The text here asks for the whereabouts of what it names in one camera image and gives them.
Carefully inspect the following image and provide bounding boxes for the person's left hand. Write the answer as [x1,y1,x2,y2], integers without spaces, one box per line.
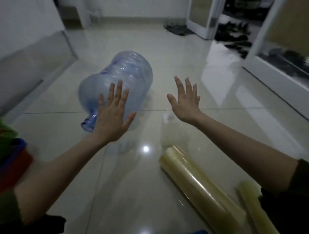
[93,80,137,144]

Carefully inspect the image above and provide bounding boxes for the person's right hand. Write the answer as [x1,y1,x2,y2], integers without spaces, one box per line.
[167,76,203,126]

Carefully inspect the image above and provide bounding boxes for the person's right forearm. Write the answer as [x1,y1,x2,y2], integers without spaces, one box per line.
[193,113,300,193]

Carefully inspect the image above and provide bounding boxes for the person's left forearm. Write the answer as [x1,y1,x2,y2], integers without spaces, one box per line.
[14,134,109,226]

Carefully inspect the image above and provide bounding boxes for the large blue water jug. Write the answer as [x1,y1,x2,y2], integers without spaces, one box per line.
[78,51,154,133]

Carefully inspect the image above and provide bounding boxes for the clear plastic film sheet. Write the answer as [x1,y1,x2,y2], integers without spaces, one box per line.
[161,110,187,148]

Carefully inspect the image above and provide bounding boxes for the dark cloth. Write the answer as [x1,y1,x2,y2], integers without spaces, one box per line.
[164,22,194,37]

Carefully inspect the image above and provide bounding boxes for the pile of dark shoes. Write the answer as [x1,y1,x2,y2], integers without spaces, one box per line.
[214,21,253,59]

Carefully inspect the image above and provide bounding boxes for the narrow white framed glass door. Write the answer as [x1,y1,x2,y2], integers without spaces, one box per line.
[186,0,226,40]

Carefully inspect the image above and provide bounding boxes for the thick yellowish plastic film roll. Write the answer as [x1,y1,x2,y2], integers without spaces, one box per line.
[159,145,247,234]

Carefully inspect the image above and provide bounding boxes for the wide white framed glass door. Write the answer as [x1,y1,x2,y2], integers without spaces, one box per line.
[242,0,309,121]

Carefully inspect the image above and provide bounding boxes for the blue plastic container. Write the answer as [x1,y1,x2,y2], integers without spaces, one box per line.
[0,138,27,175]

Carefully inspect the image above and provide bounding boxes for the green plastic container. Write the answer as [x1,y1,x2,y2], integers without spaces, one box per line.
[0,118,19,164]

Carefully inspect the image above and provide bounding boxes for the red plastic container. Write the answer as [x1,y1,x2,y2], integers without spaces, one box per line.
[0,149,33,194]

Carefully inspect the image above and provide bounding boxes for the thin yellowish plastic film roll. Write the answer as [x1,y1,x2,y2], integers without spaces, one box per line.
[237,181,280,234]

